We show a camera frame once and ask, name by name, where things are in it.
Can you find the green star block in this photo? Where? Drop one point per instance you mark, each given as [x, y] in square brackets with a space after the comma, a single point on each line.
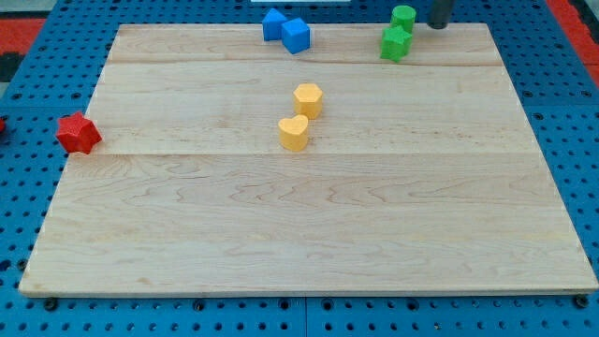
[395, 43]

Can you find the yellow heart block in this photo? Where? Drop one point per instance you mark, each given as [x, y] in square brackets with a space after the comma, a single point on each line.
[293, 132]

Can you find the blue pentagon block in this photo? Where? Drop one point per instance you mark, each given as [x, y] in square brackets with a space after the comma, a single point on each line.
[272, 25]

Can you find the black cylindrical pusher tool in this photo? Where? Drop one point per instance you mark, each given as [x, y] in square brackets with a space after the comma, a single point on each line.
[440, 14]

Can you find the yellow hexagon block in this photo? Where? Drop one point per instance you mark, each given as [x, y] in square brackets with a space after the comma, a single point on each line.
[308, 100]

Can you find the wooden board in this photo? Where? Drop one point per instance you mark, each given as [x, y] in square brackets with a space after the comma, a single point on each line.
[419, 178]

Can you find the red star block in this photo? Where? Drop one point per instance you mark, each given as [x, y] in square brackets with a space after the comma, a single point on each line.
[77, 134]

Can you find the green cylinder block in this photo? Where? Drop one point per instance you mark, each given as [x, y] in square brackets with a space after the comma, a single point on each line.
[403, 16]

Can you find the blue cube block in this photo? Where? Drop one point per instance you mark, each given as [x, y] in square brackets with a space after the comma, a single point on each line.
[296, 35]

